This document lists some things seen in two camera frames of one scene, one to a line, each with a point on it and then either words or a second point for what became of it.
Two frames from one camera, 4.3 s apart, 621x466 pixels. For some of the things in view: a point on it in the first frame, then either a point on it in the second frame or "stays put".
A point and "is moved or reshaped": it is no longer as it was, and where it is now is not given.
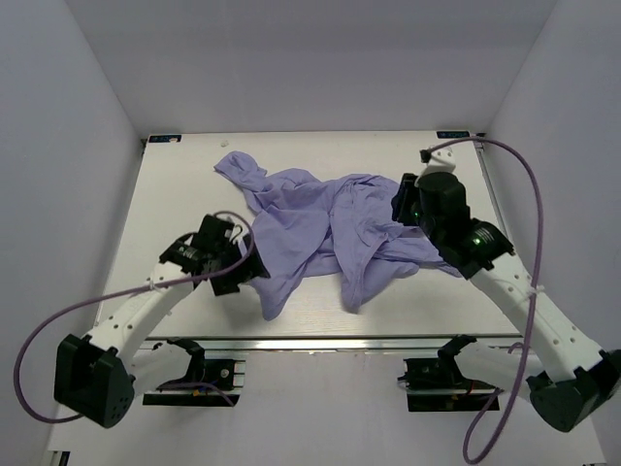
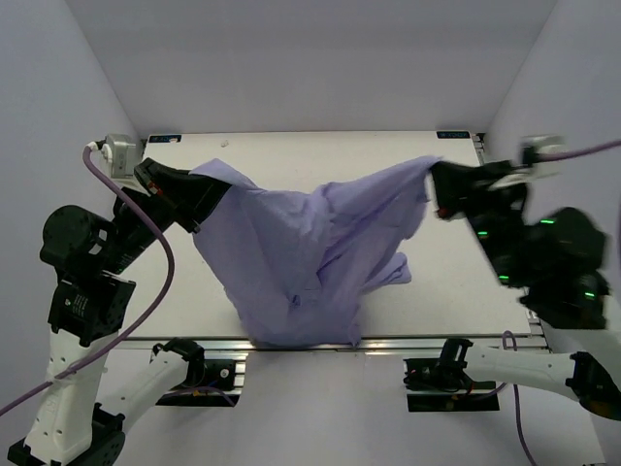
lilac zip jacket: (342, 229) is moved or reshaped
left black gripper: (252, 269) -> (181, 193)
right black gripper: (400, 203) -> (457, 186)
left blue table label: (165, 139) stays put
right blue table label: (454, 134) stays put
